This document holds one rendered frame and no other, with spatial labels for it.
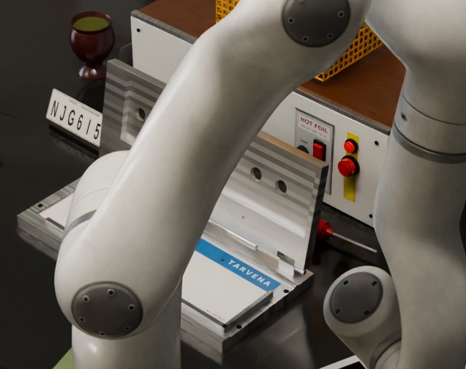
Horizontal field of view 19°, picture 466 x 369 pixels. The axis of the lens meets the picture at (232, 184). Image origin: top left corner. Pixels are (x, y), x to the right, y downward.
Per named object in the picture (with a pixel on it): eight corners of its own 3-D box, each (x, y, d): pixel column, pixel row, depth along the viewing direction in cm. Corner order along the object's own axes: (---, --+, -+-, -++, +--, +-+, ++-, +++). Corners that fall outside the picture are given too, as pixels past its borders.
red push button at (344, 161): (334, 174, 216) (335, 156, 214) (342, 169, 217) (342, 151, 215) (351, 182, 214) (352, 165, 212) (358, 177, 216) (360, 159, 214)
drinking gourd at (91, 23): (62, 77, 257) (58, 25, 250) (88, 56, 263) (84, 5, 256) (101, 88, 253) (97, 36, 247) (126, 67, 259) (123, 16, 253)
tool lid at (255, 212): (107, 60, 221) (115, 58, 222) (97, 165, 229) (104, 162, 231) (322, 167, 197) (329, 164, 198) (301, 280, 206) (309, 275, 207)
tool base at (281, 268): (17, 226, 220) (15, 208, 218) (111, 170, 233) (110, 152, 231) (222, 353, 197) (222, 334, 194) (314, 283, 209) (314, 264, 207)
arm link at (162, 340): (66, 405, 151) (48, 233, 136) (89, 293, 165) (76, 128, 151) (176, 409, 150) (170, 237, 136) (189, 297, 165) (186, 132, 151)
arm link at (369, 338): (458, 361, 150) (417, 305, 156) (410, 304, 140) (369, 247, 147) (396, 407, 150) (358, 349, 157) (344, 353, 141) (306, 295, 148)
